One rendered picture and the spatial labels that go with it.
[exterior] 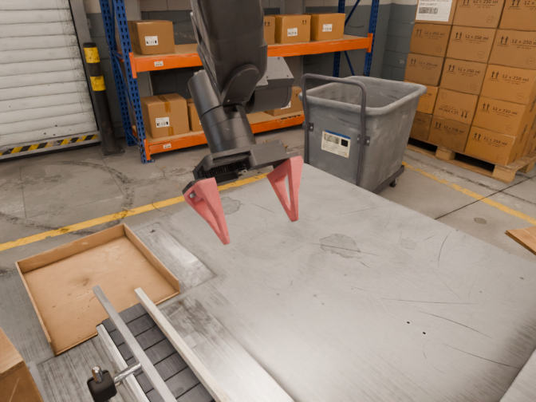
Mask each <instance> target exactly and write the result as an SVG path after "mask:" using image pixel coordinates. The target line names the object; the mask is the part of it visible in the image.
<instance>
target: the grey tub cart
mask: <svg viewBox="0 0 536 402"><path fill-rule="evenodd" d="M306 78H313V79H318V80H323V81H332V82H331V83H328V84H326V85H321V86H318V87H316V88H313V89H309V90H306V86H305V80H306ZM301 90H302V92H301V93H299V96H298V98H299V100H300V101H302V106H303V111H304V115H305V121H303V125H302V129H303V130H305V139H304V164H308V165H310V166H312V167H315V168H317V169H319V170H322V171H324V172H327V173H329V174H330V175H334V176H336V177H337V178H340V179H343V180H344V181H347V182H349V183H352V184H354V185H356V186H358V187H361V188H363V189H365V190H367V191H371V192H372V193H374V194H376V195H377V194H378V193H379V192H380V191H382V190H383V189H384V188H385V187H387V186H388V185H390V187H395V186H396V184H397V180H398V176H399V175H401V174H402V173H403V172H404V166H405V165H402V161H403V158H404V153H405V149H406V146H407V143H408V137H409V135H410V131H411V128H412V123H413V120H414V117H415V114H416V109H417V105H418V103H419V99H420V96H422V95H424V94H425V93H426V92H427V87H426V86H424V85H419V84H413V83H408V82H402V81H391V80H385V79H380V78H375V77H364V76H350V77H346V78H338V77H328V76H323V75H318V74H312V73H306V74H305V75H304V76H303V77H302V79H301Z"/></svg>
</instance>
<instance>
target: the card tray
mask: <svg viewBox="0 0 536 402"><path fill-rule="evenodd" d="M15 264H16V267H17V268H18V272H19V274H20V276H21V278H22V281H23V283H24V286H25V288H26V291H27V293H28V295H29V297H30V300H31V302H32V304H33V307H34V309H35V312H36V314H37V317H38V319H39V321H40V323H41V327H42V328H43V330H44V333H45V335H46V338H47V340H48V342H49V345H50V347H51V349H52V351H53V355H54V356H55V357H57V356H58V355H60V354H62V353H64V352H66V351H68V350H70V349H72V348H74V347H76V346H78V345H80V344H82V343H84V342H86V341H88V340H90V339H92V338H94V337H96V336H98V334H97V329H96V325H98V324H100V323H101V322H102V321H103V320H105V319H107V318H108V315H107V313H106V312H105V311H104V309H103V307H102V306H101V304H100V303H99V301H98V300H97V298H96V296H95V294H94V293H93V289H92V288H93V287H94V286H97V285H99V286H100V288H101V289H102V290H103V292H104V294H105V295H106V297H107V298H108V300H109V301H110V302H111V304H112V306H113V307H114V309H115V310H116V312H117V313H119V312H121V311H123V310H125V309H127V308H129V307H131V306H133V305H135V304H137V303H139V300H138V299H137V298H136V294H135V290H136V289H138V288H141V289H142V290H143V291H144V293H145V294H146V295H147V296H148V298H149V299H150V300H152V302H153V303H154V304H155V305H159V304H160V303H162V302H165V301H166V300H168V299H170V298H173V297H174V296H176V295H178V294H180V289H179V279H178V278H177V277H176V276H175V275H174V274H173V273H172V272H171V271H170V270H169V269H168V268H167V267H166V266H165V265H164V264H163V263H162V262H161V261H160V260H159V259H158V258H157V257H156V256H155V255H154V254H153V253H152V252H151V251H150V250H149V249H148V248H147V247H146V246H145V244H144V243H143V242H142V241H141V240H140V239H139V238H138V237H137V236H136V235H135V234H134V233H133V232H132V231H131V230H130V229H129V228H128V226H127V225H126V224H125V223H121V224H119V225H116V226H114V227H110V228H108V229H105V230H103V231H99V232H97V233H95V234H91V235H88V236H85V237H84V238H79V239H77V240H75V241H72V242H68V243H66V244H64V245H61V246H57V247H54V248H53V249H50V250H46V251H44V252H41V253H39V254H35V255H33V256H30V257H28V258H24V259H22V260H19V261H16V262H15Z"/></svg>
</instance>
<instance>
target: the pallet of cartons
mask: <svg viewBox="0 0 536 402"><path fill-rule="evenodd" d="M414 22H416V23H415V25H414V27H413V30H412V36H411V41H410V53H408V58H407V63H406V68H405V73H404V82H408V83H413V84H419V85H424V86H426V87H427V92H426V93H425V94H424V95H422V96H420V99H419V103H418V105H417V109H416V114H415V117H414V120H413V123H412V128H411V131H410V135H409V137H410V138H413V139H416V140H420V141H423V142H425V143H428V144H433V145H435V146H438V147H437V149H436V152H432V151H429V150H427V149H424V148H420V147H417V146H415V145H412V144H407V146H406V149H408V150H411V151H414V152H418V153H420V154H423V155H426V156H430V157H432V158H435V159H438V160H442V161H444V162H446V163H449V164H453V165H455V166H458V167H461V168H464V169H467V170H469V171H473V172H476V173H478V174H480V175H484V176H487V177H490V178H492V179H496V180H498V181H501V182H504V183H510V182H512V181H514V176H515V173H516V171H520V172H523V173H527V172H529V171H531V170H533V168H534V164H535V161H536V0H418V1H417V5H416V14H415V19H414ZM457 152H458V153H460V154H463V155H465V156H470V157H473V158H476V159H478V160H482V161H485V162H488V163H491V164H496V165H495V169H494V171H489V170H487V169H484V168H481V167H477V166H475V165H472V164H468V163H465V162H463V161H460V160H456V159H455V154H456V153H457Z"/></svg>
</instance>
